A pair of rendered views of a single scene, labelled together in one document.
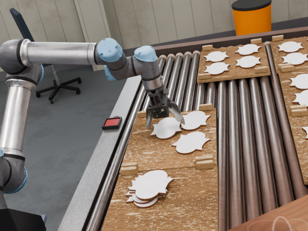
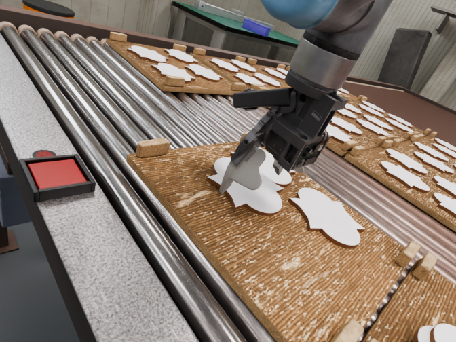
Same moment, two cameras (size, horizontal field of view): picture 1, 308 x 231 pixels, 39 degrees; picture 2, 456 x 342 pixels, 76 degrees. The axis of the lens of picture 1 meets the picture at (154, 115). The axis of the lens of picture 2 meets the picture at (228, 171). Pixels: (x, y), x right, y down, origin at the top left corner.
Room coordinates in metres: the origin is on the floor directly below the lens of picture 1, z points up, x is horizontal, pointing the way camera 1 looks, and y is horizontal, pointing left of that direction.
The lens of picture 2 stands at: (1.40, 0.38, 1.21)
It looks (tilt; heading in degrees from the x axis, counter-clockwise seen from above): 30 degrees down; 294
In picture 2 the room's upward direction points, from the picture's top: 22 degrees clockwise
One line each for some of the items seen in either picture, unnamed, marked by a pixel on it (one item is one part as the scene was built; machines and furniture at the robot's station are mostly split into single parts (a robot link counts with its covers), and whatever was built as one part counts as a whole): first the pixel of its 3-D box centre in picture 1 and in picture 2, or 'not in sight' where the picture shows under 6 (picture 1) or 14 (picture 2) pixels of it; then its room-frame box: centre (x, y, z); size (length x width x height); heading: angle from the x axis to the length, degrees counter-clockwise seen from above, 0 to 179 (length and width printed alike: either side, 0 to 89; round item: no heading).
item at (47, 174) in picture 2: (112, 123); (58, 176); (1.72, 0.19, 0.92); 0.06 x 0.06 x 0.01; 76
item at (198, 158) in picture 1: (204, 160); (408, 254); (1.26, -0.14, 0.95); 0.06 x 0.02 x 0.03; 78
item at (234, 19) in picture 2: not in sight; (252, 53); (3.79, -4.20, 0.51); 2.82 x 1.11 x 1.03; 84
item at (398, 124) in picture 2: not in sight; (385, 115); (1.44, -1.42, 0.94); 0.41 x 0.35 x 0.04; 167
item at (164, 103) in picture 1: (157, 100); (296, 121); (1.50, -0.03, 1.09); 0.09 x 0.08 x 0.12; 168
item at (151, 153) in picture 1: (171, 139); (273, 210); (1.48, -0.05, 0.93); 0.41 x 0.35 x 0.02; 168
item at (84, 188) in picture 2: (112, 123); (58, 175); (1.72, 0.19, 0.92); 0.08 x 0.08 x 0.02; 76
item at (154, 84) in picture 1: (153, 81); (321, 65); (1.51, -0.03, 1.17); 0.08 x 0.08 x 0.05
